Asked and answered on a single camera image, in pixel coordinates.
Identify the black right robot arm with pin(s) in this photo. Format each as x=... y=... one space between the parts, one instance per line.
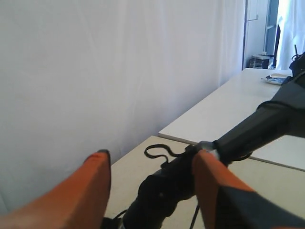
x=159 y=193

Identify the blue white tray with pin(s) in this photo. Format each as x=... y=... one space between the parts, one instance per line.
x=276 y=79

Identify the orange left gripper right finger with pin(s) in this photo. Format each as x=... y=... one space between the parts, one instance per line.
x=226 y=202

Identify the white side table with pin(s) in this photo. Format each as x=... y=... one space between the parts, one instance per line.
x=226 y=107

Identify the white backdrop curtain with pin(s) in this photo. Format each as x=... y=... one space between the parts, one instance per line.
x=77 y=76

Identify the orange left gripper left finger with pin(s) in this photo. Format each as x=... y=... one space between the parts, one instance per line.
x=78 y=202

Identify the distant shelf clutter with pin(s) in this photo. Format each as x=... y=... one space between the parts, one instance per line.
x=261 y=61

